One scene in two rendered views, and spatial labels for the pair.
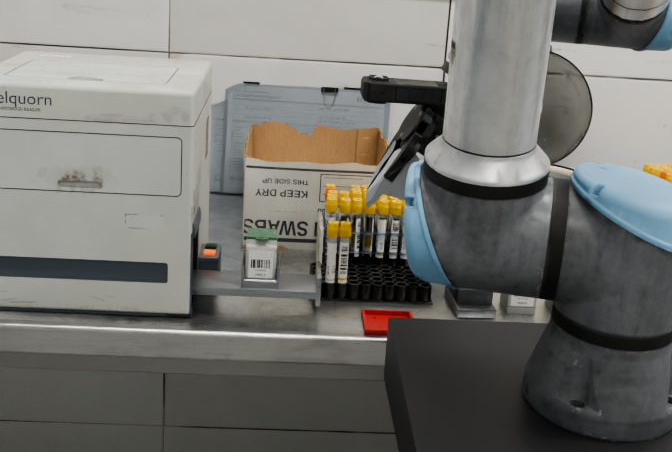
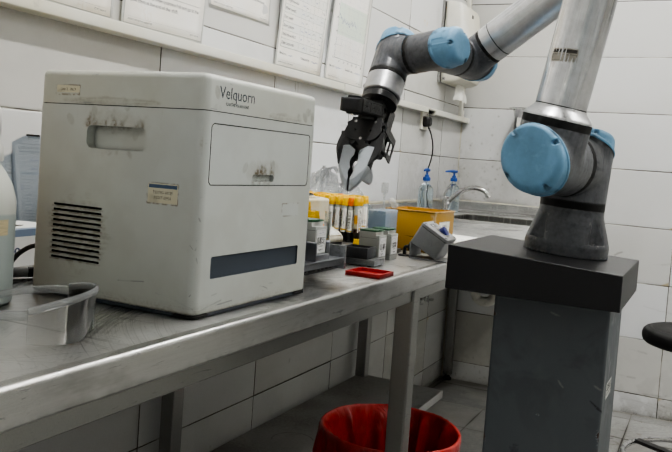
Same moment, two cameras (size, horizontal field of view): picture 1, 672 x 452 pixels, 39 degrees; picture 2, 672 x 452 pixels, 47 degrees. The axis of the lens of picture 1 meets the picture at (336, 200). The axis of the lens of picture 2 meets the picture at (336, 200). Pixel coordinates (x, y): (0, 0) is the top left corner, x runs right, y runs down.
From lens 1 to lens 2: 1.32 m
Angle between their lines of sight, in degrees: 61
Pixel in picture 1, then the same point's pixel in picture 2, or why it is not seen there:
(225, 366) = (321, 328)
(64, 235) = (251, 228)
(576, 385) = (589, 236)
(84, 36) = not seen: outside the picture
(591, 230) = (598, 150)
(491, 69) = (596, 63)
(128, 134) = (288, 132)
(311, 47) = not seen: hidden behind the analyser
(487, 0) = (603, 27)
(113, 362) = (274, 345)
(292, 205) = not seen: hidden behind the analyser
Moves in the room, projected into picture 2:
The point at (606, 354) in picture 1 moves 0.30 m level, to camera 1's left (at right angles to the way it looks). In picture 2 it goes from (599, 215) to (559, 221)
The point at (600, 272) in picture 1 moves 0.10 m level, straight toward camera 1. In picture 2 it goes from (603, 171) to (659, 175)
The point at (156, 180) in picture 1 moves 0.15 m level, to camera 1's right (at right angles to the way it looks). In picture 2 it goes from (297, 172) to (347, 174)
